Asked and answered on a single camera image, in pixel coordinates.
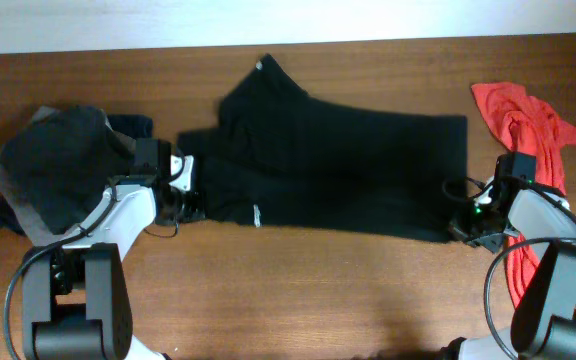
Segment red shirt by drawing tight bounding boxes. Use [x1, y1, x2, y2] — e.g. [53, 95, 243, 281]
[471, 82, 576, 308]

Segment light grey folded garment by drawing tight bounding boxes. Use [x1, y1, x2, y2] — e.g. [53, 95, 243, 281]
[0, 106, 139, 247]

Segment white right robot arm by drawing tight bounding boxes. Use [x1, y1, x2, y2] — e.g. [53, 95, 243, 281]
[438, 181, 576, 359]

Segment navy folded garment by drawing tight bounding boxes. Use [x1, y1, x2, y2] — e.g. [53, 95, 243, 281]
[0, 114, 153, 238]

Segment dark grey folded garment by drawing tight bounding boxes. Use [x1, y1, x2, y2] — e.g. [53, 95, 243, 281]
[0, 106, 136, 235]

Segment black shirt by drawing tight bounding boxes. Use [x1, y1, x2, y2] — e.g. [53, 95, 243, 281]
[177, 55, 468, 243]

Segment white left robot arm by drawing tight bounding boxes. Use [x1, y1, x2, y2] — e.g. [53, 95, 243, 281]
[20, 183, 201, 359]

